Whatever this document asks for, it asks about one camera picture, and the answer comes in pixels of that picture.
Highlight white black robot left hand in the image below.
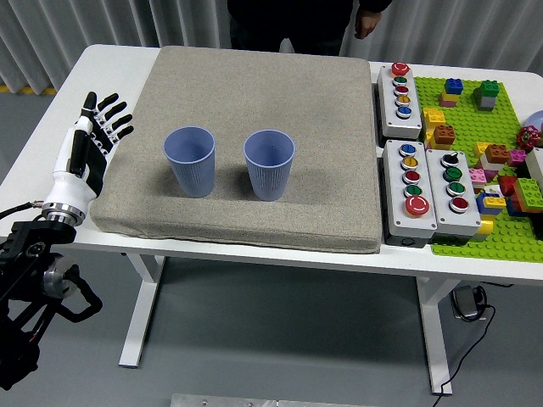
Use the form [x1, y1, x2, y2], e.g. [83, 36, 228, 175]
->
[42, 91, 135, 209]

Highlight person's left hand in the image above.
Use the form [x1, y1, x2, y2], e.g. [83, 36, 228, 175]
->
[354, 10, 383, 41]

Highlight blue ribbed plastic cup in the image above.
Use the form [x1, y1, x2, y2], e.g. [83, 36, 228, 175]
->
[163, 125, 216, 199]
[243, 129, 296, 203]

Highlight person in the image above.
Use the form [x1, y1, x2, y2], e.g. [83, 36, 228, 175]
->
[227, 0, 394, 56]

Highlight grey-brown fabric mat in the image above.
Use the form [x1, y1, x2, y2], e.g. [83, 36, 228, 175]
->
[90, 45, 382, 254]

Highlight grey five-button control box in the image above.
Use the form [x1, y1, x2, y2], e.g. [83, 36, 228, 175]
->
[379, 138, 439, 248]
[372, 62, 424, 140]

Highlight yellow black floor tape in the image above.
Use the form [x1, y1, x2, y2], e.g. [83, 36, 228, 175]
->
[0, 84, 59, 97]

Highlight orange toy brick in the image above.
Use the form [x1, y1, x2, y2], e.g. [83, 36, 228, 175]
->
[484, 143, 511, 165]
[432, 124, 457, 148]

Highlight grey toy brick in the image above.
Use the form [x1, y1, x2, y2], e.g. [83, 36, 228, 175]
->
[473, 89, 496, 112]

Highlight green studded baseplate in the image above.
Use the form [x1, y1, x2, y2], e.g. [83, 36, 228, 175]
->
[413, 75, 543, 265]

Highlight white pleated curtain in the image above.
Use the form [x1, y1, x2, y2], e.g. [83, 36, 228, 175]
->
[0, 0, 543, 97]

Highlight white table leg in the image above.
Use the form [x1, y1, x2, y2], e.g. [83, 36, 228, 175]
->
[118, 253, 167, 369]
[415, 276, 463, 396]

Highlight white toy brick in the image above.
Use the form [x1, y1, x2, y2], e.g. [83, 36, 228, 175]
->
[478, 154, 504, 173]

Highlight pale purple plate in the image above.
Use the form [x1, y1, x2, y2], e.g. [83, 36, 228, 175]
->
[523, 110, 543, 137]

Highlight red valve wheel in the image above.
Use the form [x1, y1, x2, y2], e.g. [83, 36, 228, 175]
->
[516, 125, 540, 152]

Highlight red toy brick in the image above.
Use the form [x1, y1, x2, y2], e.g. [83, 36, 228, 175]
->
[496, 175, 519, 197]

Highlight grey four-button control box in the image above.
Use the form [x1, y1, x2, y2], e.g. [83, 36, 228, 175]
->
[424, 148, 483, 245]

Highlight white box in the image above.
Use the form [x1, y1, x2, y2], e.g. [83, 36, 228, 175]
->
[524, 147, 543, 192]

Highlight large green toy brick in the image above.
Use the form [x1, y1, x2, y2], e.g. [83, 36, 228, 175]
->
[512, 177, 543, 213]

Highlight grey power adapter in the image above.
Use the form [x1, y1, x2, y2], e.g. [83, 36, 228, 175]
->
[450, 284, 488, 322]

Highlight black power cable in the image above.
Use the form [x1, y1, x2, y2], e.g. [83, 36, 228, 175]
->
[436, 292, 497, 396]

